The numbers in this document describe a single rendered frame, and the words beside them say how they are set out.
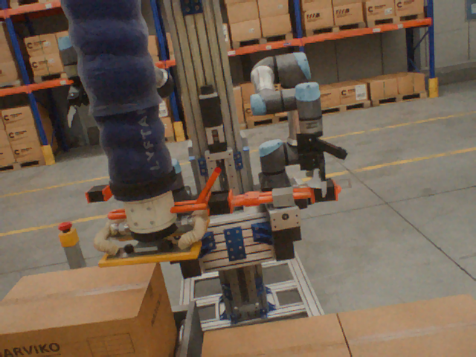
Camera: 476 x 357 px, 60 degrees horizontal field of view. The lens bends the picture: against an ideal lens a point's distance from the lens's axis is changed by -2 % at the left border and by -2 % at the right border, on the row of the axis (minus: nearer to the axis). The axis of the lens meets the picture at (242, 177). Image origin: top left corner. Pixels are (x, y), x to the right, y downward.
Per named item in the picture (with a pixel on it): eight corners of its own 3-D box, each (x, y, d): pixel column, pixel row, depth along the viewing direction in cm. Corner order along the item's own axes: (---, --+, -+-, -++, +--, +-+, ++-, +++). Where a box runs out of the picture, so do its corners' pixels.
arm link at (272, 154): (260, 166, 208) (256, 140, 204) (287, 162, 207) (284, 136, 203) (261, 174, 196) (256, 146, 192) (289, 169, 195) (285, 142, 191)
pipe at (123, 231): (98, 256, 139) (93, 240, 137) (123, 224, 162) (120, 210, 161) (196, 246, 135) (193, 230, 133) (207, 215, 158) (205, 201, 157)
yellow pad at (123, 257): (98, 268, 138) (94, 255, 136) (109, 253, 147) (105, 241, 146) (197, 259, 134) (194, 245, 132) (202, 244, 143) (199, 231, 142)
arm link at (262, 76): (245, 57, 178) (248, 93, 135) (271, 53, 177) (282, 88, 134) (250, 83, 183) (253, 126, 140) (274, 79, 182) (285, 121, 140)
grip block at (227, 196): (207, 217, 139) (204, 201, 138) (212, 206, 149) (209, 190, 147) (232, 214, 138) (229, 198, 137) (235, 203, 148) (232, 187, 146)
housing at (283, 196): (274, 207, 138) (271, 195, 137) (274, 200, 145) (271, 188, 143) (294, 205, 137) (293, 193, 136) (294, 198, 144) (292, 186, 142)
